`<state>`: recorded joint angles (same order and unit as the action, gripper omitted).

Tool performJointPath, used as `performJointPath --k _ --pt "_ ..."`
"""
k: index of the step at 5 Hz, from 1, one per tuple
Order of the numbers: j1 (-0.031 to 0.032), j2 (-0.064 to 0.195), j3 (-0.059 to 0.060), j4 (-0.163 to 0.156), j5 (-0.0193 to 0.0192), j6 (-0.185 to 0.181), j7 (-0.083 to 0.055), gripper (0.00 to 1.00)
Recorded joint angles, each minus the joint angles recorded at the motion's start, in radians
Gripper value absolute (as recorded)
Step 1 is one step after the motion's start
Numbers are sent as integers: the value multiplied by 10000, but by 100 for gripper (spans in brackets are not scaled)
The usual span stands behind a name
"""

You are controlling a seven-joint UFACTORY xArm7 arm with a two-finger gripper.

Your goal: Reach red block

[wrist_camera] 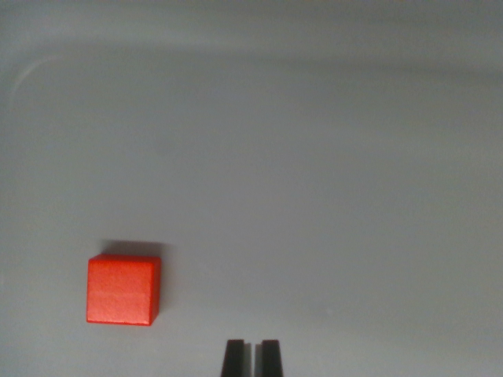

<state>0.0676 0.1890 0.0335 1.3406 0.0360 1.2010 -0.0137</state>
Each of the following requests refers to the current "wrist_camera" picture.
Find red cube block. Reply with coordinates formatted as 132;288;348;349
86;253;163;327

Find white plastic tray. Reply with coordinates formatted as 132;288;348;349
0;0;503;377

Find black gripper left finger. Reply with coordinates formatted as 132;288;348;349
221;339;253;377

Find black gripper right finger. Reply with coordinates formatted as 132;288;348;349
255;339;285;377

